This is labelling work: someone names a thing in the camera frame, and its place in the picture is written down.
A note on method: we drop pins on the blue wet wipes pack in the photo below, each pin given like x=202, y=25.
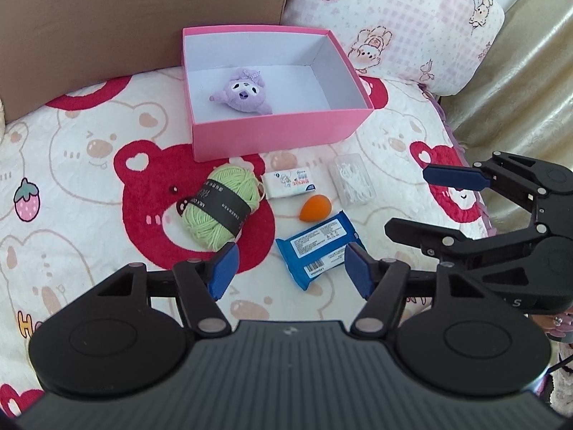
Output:
x=313, y=246

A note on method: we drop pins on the white tissue pack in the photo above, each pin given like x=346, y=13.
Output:
x=286, y=183

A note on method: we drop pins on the green yarn ball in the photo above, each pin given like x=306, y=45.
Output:
x=201, y=224

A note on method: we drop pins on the purple plush toy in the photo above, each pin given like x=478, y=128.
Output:
x=244, y=96

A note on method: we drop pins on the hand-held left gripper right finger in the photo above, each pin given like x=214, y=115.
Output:
x=358, y=271

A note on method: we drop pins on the orange makeup sponge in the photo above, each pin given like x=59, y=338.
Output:
x=315, y=208

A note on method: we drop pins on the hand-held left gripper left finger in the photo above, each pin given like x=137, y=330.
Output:
x=224, y=271

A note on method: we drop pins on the pink floral pillow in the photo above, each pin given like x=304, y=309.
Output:
x=403, y=13

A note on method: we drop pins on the clear floss pick box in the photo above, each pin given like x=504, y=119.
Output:
x=351, y=179

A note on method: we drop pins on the gold fabric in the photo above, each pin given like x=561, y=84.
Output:
x=528, y=89

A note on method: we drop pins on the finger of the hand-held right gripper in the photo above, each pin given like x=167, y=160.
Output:
x=421, y=232
x=452, y=177

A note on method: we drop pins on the person's right hand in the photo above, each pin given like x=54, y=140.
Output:
x=559, y=324

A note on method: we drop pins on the brown cushion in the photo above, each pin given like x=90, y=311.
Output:
x=112, y=22

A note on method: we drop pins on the pink cardboard box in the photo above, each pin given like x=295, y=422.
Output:
x=277, y=136

